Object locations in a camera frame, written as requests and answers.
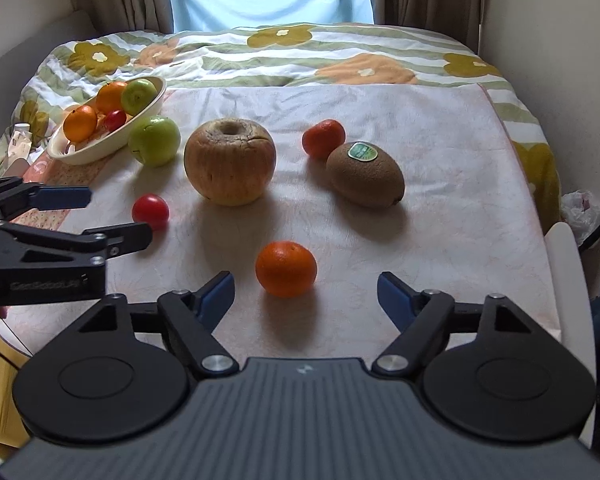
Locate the red cherry tomato front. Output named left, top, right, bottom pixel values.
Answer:
left=131, top=194, right=170, bottom=231

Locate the red cherry tomato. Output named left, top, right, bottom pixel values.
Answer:
left=102, top=110, right=128, bottom=133
left=131, top=194, right=170, bottom=231

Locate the green apple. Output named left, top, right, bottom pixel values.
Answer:
left=120, top=78, right=158, bottom=116
left=128, top=115, right=181, bottom=167

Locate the small mandarin front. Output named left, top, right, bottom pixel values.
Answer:
left=254, top=240, right=317, bottom=298

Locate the small mandarin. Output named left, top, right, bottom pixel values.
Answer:
left=302, top=119, right=346, bottom=160
left=254, top=240, right=317, bottom=298

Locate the large orange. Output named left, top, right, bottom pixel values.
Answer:
left=62, top=105, right=97, bottom=144

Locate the large brownish apple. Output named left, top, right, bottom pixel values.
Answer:
left=184, top=118, right=276, bottom=207

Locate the brown kiwi with sticker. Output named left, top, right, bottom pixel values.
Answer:
left=326, top=141, right=405, bottom=209

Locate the small plastic bottle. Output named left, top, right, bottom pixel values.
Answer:
left=6, top=122, right=32, bottom=177

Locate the cream oval duck bowl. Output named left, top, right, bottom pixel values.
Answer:
left=46, top=76, right=166, bottom=166

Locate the grey headboard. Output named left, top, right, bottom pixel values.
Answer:
left=0, top=11, right=96, bottom=137

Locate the white floral towel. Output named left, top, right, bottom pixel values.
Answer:
left=79, top=84, right=560, bottom=360

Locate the white plastic bag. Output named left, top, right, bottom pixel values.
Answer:
left=560, top=190, right=600, bottom=246

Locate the floral striped duvet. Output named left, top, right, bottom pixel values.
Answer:
left=0, top=24, right=560, bottom=229

